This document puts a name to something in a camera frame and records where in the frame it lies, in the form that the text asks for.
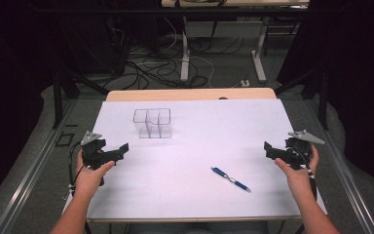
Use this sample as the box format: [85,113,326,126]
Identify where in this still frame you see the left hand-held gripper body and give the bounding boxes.
[80,131,111,172]

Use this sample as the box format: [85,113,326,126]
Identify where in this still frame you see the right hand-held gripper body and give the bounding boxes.
[283,129,326,171]

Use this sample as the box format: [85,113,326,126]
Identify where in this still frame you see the clear plastic pen holder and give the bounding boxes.
[132,107,173,139]

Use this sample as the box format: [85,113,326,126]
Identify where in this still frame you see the blue ballpoint pen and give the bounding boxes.
[210,167,252,193]

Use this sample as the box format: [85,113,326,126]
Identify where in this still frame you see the person's right hand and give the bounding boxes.
[274,144,320,200]

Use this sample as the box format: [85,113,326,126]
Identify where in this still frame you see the person's left hand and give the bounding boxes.
[73,149,116,199]

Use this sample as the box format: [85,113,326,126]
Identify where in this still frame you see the black metal stand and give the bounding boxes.
[52,62,111,130]
[274,66,331,131]

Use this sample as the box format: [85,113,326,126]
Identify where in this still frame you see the white table cover sheet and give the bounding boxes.
[86,98,328,222]

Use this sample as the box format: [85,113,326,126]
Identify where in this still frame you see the white desk leg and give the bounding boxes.
[179,16,191,83]
[250,18,269,83]

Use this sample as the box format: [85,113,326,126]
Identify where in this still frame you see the dark curtain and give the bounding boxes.
[0,0,56,213]
[305,0,374,193]

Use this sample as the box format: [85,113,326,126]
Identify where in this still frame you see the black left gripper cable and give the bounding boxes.
[67,139,90,200]

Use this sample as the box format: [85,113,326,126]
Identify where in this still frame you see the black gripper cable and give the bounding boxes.
[290,145,318,201]
[67,139,90,200]

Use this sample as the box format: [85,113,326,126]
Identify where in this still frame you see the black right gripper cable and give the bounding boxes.
[290,145,318,201]

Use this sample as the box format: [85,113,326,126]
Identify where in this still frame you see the aluminium floor rail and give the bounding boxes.
[303,97,374,234]
[0,97,79,234]

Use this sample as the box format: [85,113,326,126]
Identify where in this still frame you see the white floor cable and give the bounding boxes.
[188,56,216,90]

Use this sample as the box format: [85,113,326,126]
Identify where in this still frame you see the white hanging cable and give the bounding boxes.
[163,15,179,51]

